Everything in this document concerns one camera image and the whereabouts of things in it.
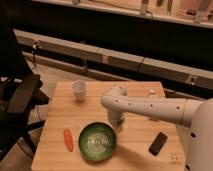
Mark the green ceramic bowl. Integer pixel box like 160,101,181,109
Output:
78,122,117,162

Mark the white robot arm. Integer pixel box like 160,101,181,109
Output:
101,86,213,171

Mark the small white object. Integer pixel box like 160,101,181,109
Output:
149,89,156,98

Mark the orange carrot toy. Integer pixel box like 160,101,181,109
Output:
63,129,74,152

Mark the black smartphone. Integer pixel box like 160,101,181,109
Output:
149,132,168,156

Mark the black office chair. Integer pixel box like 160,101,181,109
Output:
0,9,49,162

